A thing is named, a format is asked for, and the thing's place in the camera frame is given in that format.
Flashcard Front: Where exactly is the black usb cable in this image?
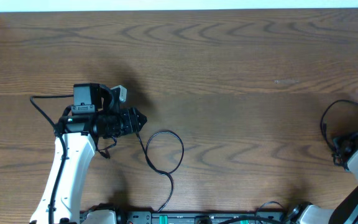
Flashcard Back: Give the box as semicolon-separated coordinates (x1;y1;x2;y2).
319;99;358;153
134;129;185;213

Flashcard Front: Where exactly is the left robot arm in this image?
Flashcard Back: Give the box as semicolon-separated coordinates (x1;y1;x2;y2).
30;83;147;223

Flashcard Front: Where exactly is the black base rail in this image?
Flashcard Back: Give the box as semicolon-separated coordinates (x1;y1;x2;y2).
79;200;291;224

